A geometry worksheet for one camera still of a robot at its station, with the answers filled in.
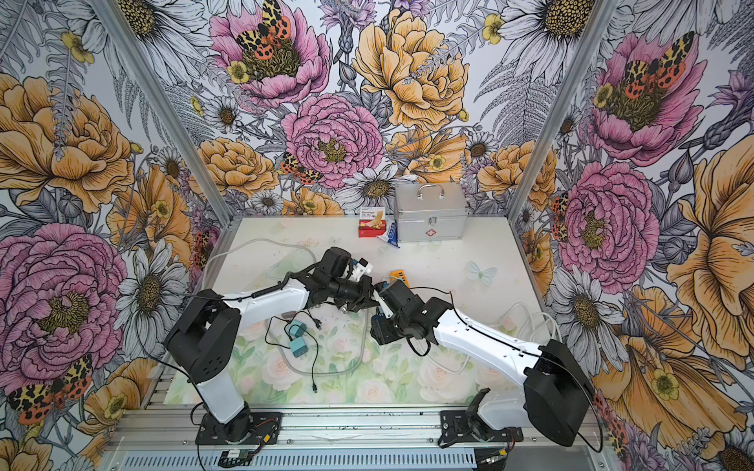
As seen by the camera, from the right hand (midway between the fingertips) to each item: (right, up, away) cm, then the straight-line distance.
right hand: (383, 337), depth 80 cm
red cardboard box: (-5, +34, +36) cm, 49 cm away
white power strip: (-7, +18, +3) cm, 20 cm away
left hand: (+1, +8, +3) cm, 8 cm away
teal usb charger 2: (-24, -4, +6) cm, 26 cm away
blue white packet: (+3, +29, +32) cm, 43 cm away
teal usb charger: (-26, -1, +9) cm, 28 cm away
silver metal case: (+18, +37, +28) cm, 50 cm away
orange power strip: (+6, +15, +22) cm, 27 cm away
